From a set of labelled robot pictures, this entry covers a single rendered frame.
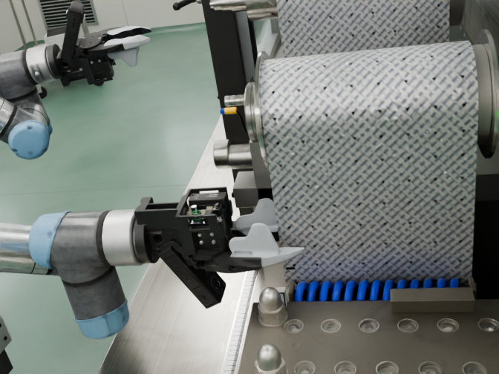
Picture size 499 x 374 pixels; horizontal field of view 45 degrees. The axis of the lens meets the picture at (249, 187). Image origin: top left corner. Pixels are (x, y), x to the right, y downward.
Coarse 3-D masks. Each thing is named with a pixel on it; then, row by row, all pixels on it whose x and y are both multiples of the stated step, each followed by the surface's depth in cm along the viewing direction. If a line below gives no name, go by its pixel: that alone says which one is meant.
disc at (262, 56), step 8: (264, 56) 74; (256, 64) 70; (256, 72) 69; (256, 80) 69; (256, 88) 68; (256, 96) 68; (256, 104) 68; (256, 112) 68; (256, 120) 69; (264, 144) 70; (264, 152) 70; (264, 160) 72
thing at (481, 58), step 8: (480, 48) 67; (480, 56) 66; (480, 64) 66; (488, 64) 65; (480, 72) 65; (488, 72) 65; (480, 80) 65; (488, 80) 65; (480, 88) 65; (488, 88) 65; (480, 96) 65; (488, 96) 65; (480, 104) 65; (488, 104) 65; (480, 112) 65; (488, 112) 65; (480, 120) 66; (488, 120) 66; (256, 128) 71; (480, 128) 67; (488, 128) 67; (480, 136) 68; (488, 136) 68; (480, 144) 70
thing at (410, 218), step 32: (384, 160) 69; (416, 160) 69; (448, 160) 68; (288, 192) 73; (320, 192) 73; (352, 192) 72; (384, 192) 71; (416, 192) 71; (448, 192) 70; (288, 224) 76; (320, 224) 75; (352, 224) 74; (384, 224) 74; (416, 224) 73; (448, 224) 72; (320, 256) 77; (352, 256) 77; (384, 256) 76; (416, 256) 75; (448, 256) 75; (288, 288) 81
